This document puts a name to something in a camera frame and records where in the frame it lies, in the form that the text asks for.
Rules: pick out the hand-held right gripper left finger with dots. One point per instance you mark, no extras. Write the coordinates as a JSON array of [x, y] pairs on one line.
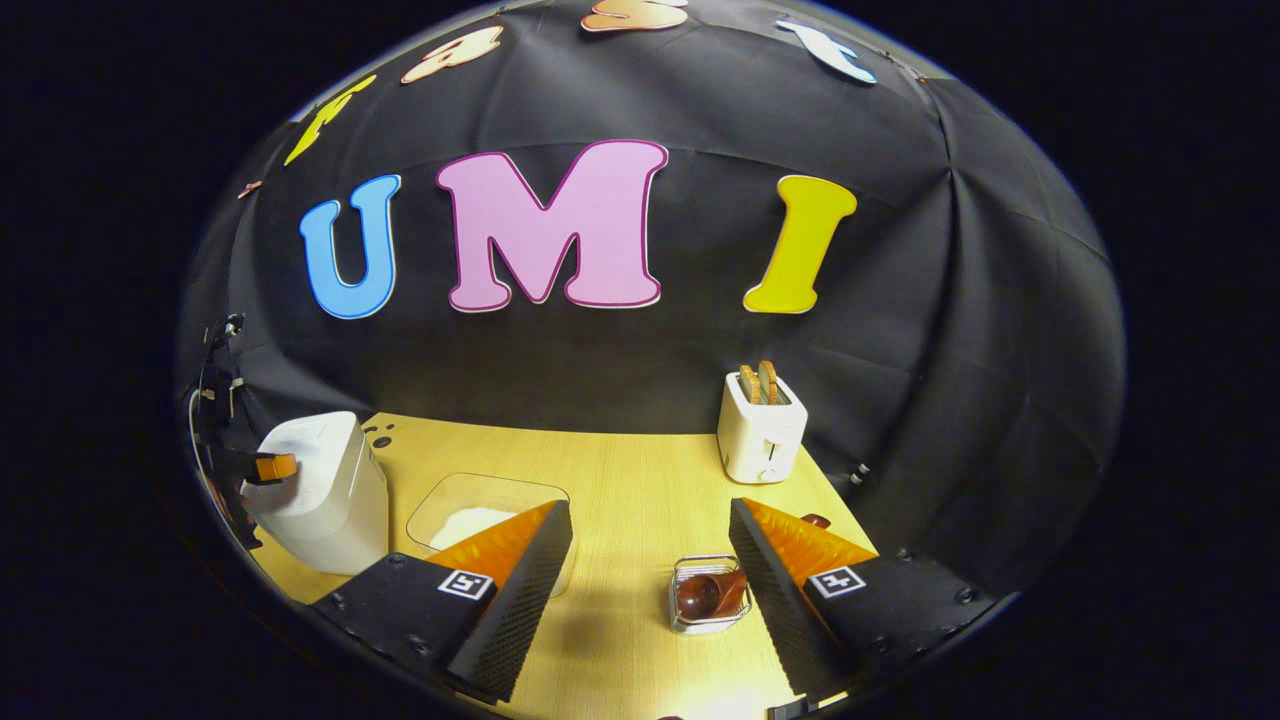
[[520, 600]]

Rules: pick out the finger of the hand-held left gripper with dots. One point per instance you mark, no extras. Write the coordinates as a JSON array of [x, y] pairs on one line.
[[275, 467]]

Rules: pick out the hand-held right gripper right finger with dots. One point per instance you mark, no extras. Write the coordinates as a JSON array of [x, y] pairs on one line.
[[775, 600]]

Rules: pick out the white rice cooker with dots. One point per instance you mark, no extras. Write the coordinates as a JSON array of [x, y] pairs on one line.
[[330, 500]]

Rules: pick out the brown wooden spoon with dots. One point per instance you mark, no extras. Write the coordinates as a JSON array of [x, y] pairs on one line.
[[700, 595]]

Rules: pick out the white rice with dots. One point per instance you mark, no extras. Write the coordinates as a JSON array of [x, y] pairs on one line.
[[470, 522]]

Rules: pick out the clear plastic container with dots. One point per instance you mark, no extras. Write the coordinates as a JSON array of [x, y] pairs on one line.
[[480, 488]]

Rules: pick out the white toaster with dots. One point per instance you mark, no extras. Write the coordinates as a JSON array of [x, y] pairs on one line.
[[760, 440]]

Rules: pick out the copper cloth clip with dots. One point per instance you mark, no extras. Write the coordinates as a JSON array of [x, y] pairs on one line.
[[250, 188]]

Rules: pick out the toast slice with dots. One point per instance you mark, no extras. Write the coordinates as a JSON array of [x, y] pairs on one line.
[[768, 382], [749, 385]]

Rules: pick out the black backdrop cloth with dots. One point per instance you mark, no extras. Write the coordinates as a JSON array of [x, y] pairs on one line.
[[620, 370]]

